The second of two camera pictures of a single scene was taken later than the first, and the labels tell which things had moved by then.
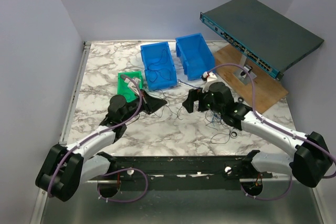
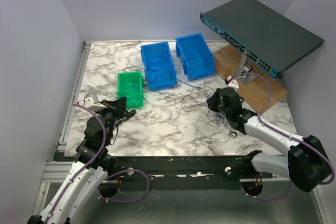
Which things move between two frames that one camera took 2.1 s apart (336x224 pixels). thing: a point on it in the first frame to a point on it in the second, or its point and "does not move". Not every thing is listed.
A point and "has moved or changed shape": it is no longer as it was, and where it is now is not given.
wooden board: (268, 89) does not move
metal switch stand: (242, 74) does not move
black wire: (167, 106) has moved or changed shape
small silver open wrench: (187, 84) does not move
